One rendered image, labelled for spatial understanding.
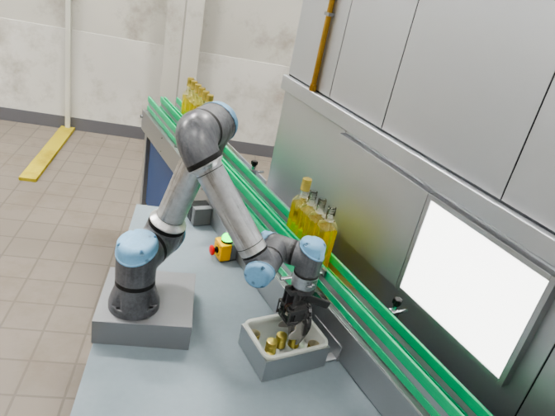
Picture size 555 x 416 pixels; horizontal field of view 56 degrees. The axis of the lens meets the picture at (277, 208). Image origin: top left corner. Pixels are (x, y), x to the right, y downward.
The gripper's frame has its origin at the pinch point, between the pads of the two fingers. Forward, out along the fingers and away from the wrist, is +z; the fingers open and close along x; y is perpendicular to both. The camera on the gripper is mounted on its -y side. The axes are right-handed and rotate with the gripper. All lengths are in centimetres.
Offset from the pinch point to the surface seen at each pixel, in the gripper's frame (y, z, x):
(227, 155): -25, -13, -109
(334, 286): -13.9, -13.8, -3.9
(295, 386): 7.2, 5.6, 13.5
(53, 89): 7, 44, -392
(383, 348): -13.2, -11.1, 22.7
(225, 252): 1, 1, -50
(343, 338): -11.6, -3.5, 8.8
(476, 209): -30, -55, 23
